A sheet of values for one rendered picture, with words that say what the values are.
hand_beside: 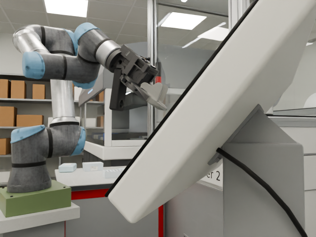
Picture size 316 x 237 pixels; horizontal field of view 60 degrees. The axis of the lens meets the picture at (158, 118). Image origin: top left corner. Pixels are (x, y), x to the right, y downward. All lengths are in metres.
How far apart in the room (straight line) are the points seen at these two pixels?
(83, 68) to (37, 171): 0.43
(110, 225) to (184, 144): 1.31
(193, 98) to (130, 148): 1.96
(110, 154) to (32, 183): 1.20
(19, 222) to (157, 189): 0.77
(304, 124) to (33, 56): 1.01
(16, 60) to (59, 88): 4.66
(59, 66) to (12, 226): 0.53
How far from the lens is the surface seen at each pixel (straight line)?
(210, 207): 1.25
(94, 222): 1.55
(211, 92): 0.29
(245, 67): 0.29
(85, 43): 0.84
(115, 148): 2.21
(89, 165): 1.92
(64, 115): 1.14
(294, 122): 1.21
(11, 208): 1.04
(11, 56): 5.84
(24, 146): 1.08
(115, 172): 1.64
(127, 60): 0.77
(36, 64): 0.84
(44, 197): 1.06
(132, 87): 0.71
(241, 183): 0.47
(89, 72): 0.87
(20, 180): 1.09
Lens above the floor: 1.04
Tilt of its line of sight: 2 degrees up
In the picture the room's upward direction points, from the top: straight up
